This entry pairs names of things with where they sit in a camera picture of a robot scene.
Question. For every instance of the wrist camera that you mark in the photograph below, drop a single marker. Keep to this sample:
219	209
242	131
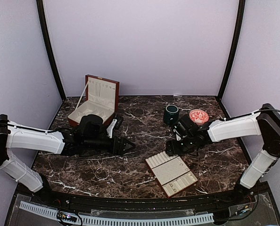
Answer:
184	127
91	126

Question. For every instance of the right black frame post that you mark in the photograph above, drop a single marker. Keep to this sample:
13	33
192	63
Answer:
233	49

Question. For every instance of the red open jewelry box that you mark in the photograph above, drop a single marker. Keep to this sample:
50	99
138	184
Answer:
99	97

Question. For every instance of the black front table rail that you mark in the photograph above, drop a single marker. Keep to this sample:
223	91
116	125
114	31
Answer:
209	202

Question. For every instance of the red white patterned bowl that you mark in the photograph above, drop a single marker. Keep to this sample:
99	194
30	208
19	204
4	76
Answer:
199	116

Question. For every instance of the red jewelry tray insert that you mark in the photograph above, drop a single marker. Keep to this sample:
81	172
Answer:
171	173

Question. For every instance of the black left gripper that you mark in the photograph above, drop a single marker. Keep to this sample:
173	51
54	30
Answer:
123	142

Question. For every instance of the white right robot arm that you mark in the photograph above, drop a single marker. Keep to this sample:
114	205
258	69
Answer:
263	123

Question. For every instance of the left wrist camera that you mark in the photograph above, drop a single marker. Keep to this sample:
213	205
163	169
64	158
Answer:
91	126

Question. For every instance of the black frame post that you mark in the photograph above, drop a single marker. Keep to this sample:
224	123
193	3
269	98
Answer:
233	49
48	47

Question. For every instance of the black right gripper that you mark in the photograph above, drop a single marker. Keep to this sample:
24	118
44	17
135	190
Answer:
174	149

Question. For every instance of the dark green mug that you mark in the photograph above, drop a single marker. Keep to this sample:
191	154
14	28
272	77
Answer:
171	115

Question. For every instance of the white slotted cable duct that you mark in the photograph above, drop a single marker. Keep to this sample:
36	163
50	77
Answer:
102	218

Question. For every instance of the left black frame post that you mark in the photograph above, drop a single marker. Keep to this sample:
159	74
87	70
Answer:
48	47

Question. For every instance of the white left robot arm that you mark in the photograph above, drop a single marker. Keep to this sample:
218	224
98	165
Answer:
62	141

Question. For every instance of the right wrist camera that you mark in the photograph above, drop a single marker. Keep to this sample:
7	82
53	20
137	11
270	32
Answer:
184	127

